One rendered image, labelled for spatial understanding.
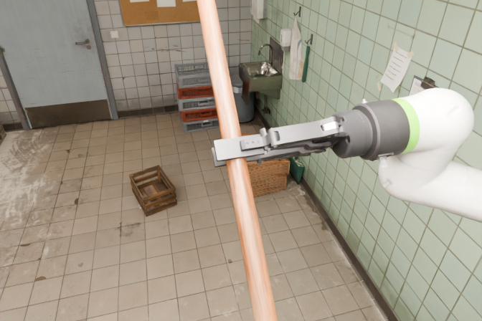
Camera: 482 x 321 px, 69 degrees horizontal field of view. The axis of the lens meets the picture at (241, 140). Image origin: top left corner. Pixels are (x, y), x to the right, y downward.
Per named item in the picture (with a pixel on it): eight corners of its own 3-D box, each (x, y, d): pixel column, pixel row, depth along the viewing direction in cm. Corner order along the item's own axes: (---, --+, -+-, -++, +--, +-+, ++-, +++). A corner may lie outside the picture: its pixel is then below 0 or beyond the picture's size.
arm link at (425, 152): (455, 72, 61) (504, 109, 53) (427, 127, 69) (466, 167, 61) (383, 81, 58) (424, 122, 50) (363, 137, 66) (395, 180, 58)
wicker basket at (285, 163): (243, 188, 318) (243, 163, 304) (221, 155, 362) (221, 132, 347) (290, 175, 334) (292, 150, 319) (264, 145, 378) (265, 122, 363)
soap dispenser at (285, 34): (291, 51, 334) (293, 30, 323) (282, 52, 332) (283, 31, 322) (287, 49, 341) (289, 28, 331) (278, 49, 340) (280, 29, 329)
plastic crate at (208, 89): (228, 95, 422) (228, 83, 413) (178, 99, 412) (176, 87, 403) (223, 82, 455) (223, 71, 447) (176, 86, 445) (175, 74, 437)
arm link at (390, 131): (367, 107, 63) (397, 84, 55) (386, 170, 60) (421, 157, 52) (336, 112, 62) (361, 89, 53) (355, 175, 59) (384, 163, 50)
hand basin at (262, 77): (279, 127, 398) (284, 48, 349) (248, 131, 390) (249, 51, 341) (266, 109, 436) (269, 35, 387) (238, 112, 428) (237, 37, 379)
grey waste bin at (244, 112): (258, 122, 458) (259, 82, 429) (230, 126, 450) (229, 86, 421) (250, 109, 489) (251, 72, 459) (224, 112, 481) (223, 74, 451)
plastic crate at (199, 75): (229, 83, 415) (229, 71, 407) (178, 88, 402) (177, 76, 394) (222, 71, 448) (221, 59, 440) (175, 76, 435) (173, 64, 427)
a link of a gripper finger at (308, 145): (329, 148, 54) (334, 145, 53) (263, 156, 50) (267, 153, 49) (323, 125, 55) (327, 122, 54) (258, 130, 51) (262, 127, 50)
